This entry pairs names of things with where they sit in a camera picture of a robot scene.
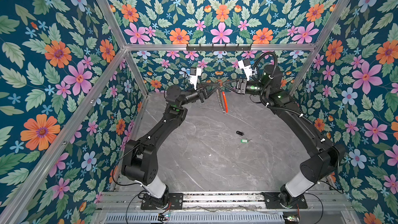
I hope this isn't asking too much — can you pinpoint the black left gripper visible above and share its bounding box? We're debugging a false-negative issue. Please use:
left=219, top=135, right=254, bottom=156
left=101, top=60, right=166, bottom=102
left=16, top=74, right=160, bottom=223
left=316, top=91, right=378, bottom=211
left=178, top=82, right=218, bottom=107

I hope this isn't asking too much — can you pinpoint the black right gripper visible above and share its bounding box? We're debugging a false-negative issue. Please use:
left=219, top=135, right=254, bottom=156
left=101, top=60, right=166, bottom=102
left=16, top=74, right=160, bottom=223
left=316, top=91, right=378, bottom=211
left=223, top=79, right=271, bottom=99

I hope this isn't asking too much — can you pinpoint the metal keyring holder red handle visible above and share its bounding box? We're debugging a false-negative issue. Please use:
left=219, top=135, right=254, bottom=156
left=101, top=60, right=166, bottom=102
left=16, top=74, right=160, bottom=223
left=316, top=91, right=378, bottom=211
left=217, top=82, right=228, bottom=113

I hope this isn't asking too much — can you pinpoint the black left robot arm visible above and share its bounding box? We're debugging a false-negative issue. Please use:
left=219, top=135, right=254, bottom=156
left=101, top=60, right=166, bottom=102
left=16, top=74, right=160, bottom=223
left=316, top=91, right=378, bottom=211
left=121, top=83, right=220, bottom=199

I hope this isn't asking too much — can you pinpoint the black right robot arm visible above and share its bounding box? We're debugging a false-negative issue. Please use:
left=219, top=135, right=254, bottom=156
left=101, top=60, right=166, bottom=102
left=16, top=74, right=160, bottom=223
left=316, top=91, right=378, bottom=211
left=223, top=51, right=346, bottom=208

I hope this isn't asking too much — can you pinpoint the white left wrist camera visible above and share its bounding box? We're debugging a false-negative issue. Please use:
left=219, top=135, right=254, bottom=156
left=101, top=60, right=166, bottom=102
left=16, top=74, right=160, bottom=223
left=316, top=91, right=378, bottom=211
left=189, top=67, right=202, bottom=90

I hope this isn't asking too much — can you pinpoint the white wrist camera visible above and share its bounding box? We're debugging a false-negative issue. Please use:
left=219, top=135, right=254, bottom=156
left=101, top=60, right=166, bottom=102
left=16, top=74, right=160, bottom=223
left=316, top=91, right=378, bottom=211
left=238, top=59, right=255, bottom=81
left=189, top=67, right=202, bottom=90

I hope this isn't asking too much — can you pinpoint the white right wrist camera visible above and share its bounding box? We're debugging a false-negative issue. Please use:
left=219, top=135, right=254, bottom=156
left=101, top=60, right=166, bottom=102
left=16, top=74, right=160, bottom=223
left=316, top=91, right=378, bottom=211
left=238, top=59, right=255, bottom=81

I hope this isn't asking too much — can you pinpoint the black hook rail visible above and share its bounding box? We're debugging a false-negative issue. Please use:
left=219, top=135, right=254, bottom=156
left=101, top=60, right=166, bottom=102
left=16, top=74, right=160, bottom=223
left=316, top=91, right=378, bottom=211
left=186, top=44, right=252, bottom=52

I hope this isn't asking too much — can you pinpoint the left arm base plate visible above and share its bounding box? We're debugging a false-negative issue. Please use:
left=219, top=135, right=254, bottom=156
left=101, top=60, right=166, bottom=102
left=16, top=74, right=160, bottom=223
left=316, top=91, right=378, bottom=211
left=141, top=193, right=184, bottom=210

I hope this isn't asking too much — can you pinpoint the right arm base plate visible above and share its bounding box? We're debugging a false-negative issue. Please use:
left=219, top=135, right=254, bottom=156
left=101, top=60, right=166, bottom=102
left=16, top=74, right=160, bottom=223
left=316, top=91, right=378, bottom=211
left=261, top=192, right=308, bottom=209

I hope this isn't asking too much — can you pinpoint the white vented cable duct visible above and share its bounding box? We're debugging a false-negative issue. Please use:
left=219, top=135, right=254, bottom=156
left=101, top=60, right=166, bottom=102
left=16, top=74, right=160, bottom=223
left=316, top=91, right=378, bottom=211
left=104, top=212, right=285, bottom=224

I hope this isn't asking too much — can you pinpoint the aluminium mounting rail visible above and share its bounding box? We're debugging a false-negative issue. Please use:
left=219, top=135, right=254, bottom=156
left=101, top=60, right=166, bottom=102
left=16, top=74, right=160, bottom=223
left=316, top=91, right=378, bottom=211
left=95, top=190, right=354, bottom=212

